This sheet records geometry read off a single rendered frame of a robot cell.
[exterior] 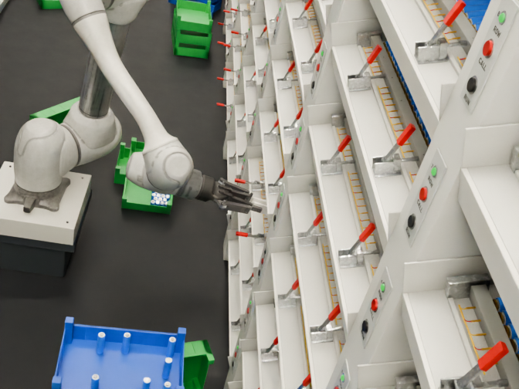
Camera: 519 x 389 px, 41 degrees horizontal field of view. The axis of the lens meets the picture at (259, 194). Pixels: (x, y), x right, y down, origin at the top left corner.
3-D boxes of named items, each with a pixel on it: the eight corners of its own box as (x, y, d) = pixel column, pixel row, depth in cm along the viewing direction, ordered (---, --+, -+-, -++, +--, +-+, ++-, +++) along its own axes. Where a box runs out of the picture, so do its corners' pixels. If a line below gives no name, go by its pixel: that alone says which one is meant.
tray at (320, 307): (317, 427, 119) (313, 377, 110) (289, 208, 167) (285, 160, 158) (435, 416, 118) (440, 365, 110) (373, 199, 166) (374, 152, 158)
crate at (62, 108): (28, 154, 299) (41, 163, 296) (29, 114, 287) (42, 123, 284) (82, 132, 320) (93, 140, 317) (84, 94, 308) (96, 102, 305)
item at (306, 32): (305, 120, 163) (302, 67, 155) (286, 16, 211) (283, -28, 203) (391, 111, 163) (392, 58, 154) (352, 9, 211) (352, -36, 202)
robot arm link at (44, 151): (3, 174, 233) (2, 119, 221) (49, 157, 246) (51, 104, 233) (32, 199, 226) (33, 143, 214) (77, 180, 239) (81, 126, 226)
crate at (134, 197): (170, 214, 286) (171, 205, 280) (120, 208, 283) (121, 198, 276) (177, 153, 301) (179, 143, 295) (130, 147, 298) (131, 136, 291)
